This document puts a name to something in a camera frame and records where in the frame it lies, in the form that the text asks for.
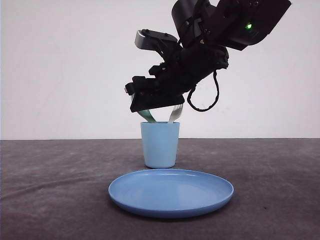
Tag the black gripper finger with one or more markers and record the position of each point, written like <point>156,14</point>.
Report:
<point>148,101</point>

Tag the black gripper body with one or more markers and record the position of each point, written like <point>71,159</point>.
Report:
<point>182,72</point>

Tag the mint green plastic spoon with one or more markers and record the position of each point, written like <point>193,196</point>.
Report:
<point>146,114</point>

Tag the white plastic fork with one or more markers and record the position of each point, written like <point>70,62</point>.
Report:
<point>176,113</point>

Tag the light blue plastic cup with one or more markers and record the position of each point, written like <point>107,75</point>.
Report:
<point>160,143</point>

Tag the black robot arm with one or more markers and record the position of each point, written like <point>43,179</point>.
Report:
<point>205,32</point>

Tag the blue plastic plate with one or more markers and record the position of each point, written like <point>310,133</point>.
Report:
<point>170,193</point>

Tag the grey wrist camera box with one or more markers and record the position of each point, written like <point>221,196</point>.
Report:
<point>146,39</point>

